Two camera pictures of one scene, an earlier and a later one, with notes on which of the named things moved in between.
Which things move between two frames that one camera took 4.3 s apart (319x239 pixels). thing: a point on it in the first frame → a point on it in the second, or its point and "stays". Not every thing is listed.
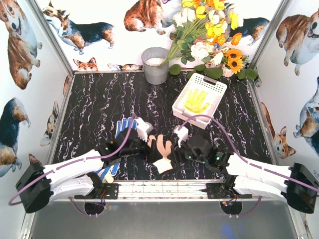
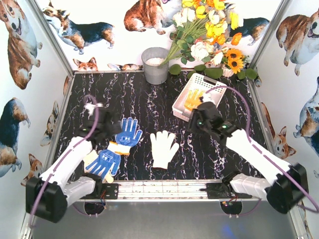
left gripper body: x=149 y=152 → x=109 y=128
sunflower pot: x=233 y=61 stays
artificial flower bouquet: x=205 y=29 stays
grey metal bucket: x=152 y=58 stays
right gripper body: x=178 y=151 → x=199 y=115
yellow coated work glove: x=195 y=100 stays
